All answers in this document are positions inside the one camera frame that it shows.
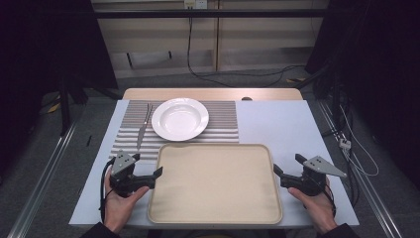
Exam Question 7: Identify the black metal stand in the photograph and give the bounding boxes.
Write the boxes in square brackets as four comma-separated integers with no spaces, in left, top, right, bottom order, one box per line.
[293,63,345,138]
[57,73,72,137]

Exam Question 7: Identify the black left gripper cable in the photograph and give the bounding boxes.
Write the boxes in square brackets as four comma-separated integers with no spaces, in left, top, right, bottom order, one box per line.
[98,157,117,223]

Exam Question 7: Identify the person's right hand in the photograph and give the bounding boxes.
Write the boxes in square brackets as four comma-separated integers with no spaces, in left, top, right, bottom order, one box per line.
[287,177,338,236]

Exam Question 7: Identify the beige tray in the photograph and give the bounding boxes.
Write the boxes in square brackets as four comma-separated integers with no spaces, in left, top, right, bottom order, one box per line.
[147,142,284,226]

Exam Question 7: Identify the metal floor rail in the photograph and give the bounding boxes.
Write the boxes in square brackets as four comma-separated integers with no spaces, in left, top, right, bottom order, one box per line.
[316,98,404,238]
[6,110,83,238]

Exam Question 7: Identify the white wall socket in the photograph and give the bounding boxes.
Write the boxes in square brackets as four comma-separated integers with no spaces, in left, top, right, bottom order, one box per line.
[183,0,209,10]

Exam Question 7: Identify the thin white cable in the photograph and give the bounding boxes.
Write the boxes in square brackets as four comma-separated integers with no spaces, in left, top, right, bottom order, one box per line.
[339,104,380,178]

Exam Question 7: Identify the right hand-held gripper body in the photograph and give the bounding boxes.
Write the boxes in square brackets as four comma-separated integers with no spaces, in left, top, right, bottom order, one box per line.
[279,155,349,197]

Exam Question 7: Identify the black curtain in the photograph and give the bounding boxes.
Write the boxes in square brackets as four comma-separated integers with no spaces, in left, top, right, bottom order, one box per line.
[304,0,420,191]
[0,0,119,173]

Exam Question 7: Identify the long black wall cable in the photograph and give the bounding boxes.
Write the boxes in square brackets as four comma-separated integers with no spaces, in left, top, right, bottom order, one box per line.
[186,16,306,89]

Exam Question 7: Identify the silver fork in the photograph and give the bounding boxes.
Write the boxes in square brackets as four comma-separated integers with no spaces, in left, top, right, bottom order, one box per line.
[136,102,155,152]

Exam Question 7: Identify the black horizontal bar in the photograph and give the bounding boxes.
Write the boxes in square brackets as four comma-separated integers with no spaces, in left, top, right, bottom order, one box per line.
[93,9,329,20]

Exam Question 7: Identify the pale table cover sheet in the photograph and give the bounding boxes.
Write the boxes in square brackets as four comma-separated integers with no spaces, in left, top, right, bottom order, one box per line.
[68,99,361,227]

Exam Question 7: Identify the person's left hand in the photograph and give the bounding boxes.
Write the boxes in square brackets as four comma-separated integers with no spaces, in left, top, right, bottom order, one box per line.
[103,165,151,234]

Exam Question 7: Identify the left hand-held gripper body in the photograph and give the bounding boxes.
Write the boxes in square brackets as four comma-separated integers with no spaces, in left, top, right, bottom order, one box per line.
[108,150,157,198]

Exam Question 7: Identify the dark right gripper cable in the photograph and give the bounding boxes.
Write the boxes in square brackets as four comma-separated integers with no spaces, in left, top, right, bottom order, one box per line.
[324,178,338,217]

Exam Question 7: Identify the striped placemat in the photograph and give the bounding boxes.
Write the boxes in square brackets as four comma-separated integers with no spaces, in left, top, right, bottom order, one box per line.
[108,99,240,164]

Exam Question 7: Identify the white deep plate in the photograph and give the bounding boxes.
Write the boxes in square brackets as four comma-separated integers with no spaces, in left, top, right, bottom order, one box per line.
[151,97,210,143]

